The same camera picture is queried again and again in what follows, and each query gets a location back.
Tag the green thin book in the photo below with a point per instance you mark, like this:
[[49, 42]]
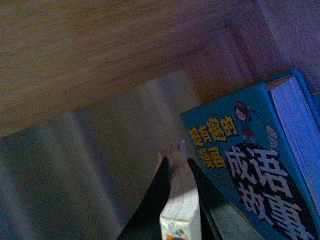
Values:
[[316, 99]]

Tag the white paperback book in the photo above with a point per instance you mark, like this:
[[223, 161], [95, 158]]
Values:
[[180, 218]]

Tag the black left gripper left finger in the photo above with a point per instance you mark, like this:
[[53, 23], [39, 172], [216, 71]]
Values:
[[145, 222]]

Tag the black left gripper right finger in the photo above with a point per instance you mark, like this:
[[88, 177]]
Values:
[[220, 218]]

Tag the light wooden bookshelf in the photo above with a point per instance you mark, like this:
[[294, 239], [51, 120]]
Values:
[[92, 90]]

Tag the teal comic idiom book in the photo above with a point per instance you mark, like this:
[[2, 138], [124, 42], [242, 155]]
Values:
[[260, 147]]

